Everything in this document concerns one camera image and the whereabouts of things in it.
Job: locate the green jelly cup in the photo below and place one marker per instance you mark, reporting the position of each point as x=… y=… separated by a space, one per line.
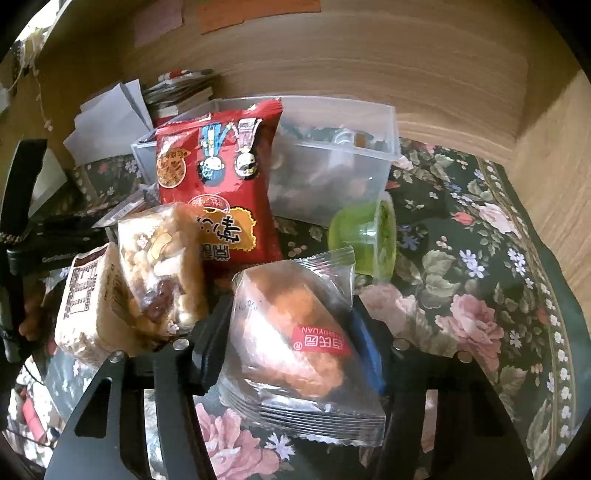
x=360 y=235

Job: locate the pile of dark snack packets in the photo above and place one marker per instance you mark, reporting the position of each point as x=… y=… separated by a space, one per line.
x=332 y=136

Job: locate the pink sticky note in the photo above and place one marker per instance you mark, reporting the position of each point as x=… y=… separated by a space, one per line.
x=159 y=23

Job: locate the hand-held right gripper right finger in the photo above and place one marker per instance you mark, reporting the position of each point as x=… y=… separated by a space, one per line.
x=369 y=355

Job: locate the clear plastic container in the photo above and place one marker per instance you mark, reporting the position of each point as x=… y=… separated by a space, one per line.
x=323 y=175

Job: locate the brown and white snack packet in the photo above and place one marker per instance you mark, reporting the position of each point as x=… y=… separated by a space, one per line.
x=87 y=300

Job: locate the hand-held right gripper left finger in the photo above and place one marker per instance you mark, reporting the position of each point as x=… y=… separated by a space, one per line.
x=213 y=339

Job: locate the clear packet with orange pastry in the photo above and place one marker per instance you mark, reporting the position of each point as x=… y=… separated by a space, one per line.
x=295 y=323

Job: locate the stack of booklets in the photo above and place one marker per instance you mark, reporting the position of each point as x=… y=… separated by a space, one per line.
x=182 y=94

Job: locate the red cartoon snack packet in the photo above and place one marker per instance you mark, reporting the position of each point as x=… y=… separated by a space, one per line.
x=217 y=184

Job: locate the orange sticky note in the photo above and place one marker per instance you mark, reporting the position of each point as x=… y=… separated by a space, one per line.
x=258 y=14

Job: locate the floral tablecloth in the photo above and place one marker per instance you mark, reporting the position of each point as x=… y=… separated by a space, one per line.
x=461 y=258

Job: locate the clear nut brittle packet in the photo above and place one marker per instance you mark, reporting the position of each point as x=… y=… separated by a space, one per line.
x=159 y=267

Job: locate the white paper sheets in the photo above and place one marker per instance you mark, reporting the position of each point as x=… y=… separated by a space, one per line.
x=108 y=117

